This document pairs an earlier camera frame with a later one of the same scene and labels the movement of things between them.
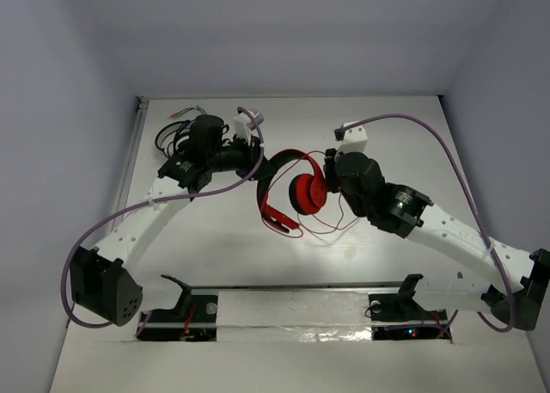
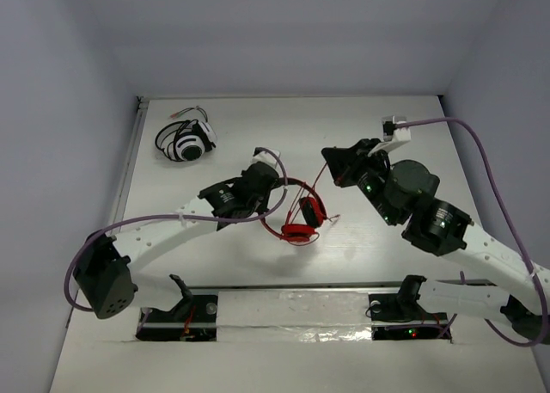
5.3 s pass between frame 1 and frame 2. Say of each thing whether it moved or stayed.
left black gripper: moved
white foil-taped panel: stayed
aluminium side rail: stayed
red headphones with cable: moved
